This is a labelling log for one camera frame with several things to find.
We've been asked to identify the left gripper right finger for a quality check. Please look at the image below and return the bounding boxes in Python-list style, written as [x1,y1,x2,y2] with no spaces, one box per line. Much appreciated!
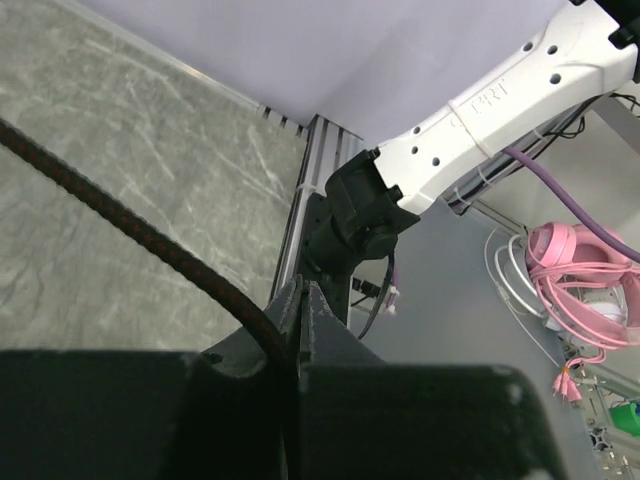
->
[299,282,567,479]

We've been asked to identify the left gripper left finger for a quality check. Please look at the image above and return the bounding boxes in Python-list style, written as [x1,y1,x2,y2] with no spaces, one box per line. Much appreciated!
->
[0,273,304,480]

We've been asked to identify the white headphones black cable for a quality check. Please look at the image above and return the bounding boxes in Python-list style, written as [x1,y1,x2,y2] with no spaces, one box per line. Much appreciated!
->
[0,117,296,371]

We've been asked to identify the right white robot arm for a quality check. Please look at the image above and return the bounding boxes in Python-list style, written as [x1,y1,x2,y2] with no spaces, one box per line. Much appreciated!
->
[302,1,639,276]

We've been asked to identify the pink headphones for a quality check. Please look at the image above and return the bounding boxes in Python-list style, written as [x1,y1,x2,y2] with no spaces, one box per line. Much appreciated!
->
[525,222,639,402]

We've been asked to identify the green plastic object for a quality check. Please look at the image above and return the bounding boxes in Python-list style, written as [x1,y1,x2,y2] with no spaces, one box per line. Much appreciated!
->
[609,402,640,438]

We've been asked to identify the white wire stand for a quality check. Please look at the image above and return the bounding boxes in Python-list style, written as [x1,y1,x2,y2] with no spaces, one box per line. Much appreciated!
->
[483,227,564,368]

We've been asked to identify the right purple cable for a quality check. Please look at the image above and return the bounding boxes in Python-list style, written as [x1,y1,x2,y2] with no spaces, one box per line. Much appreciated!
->
[502,144,640,264]

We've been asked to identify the aluminium right side rail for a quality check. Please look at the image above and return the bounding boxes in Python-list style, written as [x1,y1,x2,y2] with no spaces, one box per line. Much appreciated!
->
[49,0,306,139]

